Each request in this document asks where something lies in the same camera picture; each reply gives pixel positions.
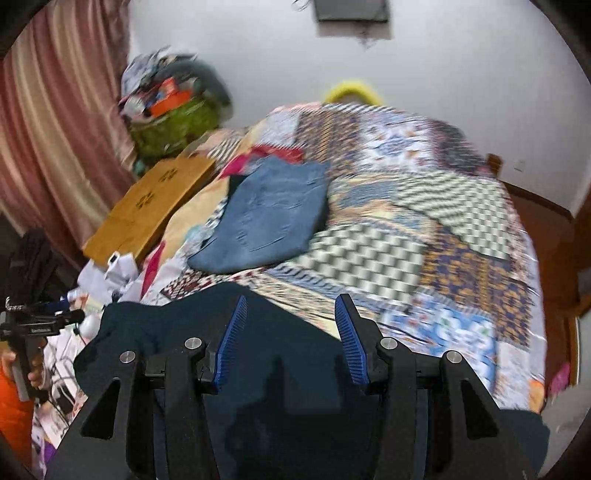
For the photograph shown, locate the white clutter pile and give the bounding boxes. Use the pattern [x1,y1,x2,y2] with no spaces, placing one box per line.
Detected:
[32,251,155,462]

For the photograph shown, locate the person's left forearm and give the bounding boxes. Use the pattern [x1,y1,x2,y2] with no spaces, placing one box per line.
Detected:
[0,353,37,468]

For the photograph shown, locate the person's left hand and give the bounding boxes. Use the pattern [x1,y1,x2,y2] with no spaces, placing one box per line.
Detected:
[28,344,49,392]

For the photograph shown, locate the brown printed cardboard box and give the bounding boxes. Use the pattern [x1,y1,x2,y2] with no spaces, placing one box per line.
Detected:
[83,154,218,271]

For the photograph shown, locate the pile of light clothes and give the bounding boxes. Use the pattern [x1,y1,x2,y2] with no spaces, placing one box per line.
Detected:
[119,46,199,117]

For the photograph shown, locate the striped pink curtain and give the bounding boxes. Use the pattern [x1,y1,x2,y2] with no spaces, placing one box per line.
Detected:
[0,0,136,268]

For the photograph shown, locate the dark navy pants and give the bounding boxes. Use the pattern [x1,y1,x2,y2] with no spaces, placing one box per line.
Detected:
[74,281,550,480]

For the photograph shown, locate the red pink cloth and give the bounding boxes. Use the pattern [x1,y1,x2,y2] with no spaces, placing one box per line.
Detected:
[222,144,306,178]

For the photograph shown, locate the yellow curved cushion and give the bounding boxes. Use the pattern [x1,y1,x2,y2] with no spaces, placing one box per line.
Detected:
[323,79,383,106]

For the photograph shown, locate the folded blue jeans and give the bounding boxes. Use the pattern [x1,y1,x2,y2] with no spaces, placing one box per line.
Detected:
[187,156,332,274]

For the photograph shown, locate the yellow floral blanket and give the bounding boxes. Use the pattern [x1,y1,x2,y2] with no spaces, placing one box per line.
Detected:
[161,175,232,261]

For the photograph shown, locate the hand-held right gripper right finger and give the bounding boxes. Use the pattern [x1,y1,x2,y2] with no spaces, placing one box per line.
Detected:
[334,294,536,480]

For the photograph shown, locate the patchwork quilt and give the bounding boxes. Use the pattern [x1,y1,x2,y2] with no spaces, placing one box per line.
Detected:
[139,102,548,414]

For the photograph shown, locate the orange box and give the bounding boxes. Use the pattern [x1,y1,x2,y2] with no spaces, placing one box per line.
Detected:
[150,90,192,117]

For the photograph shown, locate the dark hanging cloth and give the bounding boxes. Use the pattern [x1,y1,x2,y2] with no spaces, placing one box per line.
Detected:
[9,228,71,303]

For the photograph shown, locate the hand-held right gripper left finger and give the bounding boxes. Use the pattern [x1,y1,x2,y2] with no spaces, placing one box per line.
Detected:
[46,295,248,480]

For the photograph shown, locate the grey long pillow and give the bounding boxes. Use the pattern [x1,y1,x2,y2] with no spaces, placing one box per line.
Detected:
[185,60,234,125]

